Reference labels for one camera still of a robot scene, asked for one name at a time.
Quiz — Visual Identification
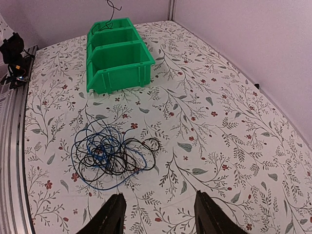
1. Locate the black cable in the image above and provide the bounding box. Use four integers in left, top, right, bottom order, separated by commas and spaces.
74, 119, 161, 182

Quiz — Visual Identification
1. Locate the green plastic divided bin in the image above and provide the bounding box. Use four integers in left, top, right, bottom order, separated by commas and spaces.
86, 18, 156, 94

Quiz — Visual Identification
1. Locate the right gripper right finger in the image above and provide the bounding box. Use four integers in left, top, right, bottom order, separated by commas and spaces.
194, 190, 247, 234

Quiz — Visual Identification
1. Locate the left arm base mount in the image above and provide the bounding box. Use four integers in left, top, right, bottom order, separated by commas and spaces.
0, 32, 37, 89

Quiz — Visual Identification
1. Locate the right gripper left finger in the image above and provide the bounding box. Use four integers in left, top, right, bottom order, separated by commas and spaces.
77, 194, 126, 234

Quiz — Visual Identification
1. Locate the tangled blue cable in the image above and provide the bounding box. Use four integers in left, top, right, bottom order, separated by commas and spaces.
71, 119, 147, 191

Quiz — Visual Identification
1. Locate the aluminium front rail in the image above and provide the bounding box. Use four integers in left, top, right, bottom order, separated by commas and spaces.
0, 46, 38, 234

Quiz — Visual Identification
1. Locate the grey cable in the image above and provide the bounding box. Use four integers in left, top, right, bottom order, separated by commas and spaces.
91, 0, 122, 34

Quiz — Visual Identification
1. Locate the right aluminium corner post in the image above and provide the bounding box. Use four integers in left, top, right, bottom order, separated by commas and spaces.
167, 0, 176, 21

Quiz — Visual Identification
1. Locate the floral patterned table mat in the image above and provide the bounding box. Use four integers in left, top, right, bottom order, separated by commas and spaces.
25, 21, 312, 234

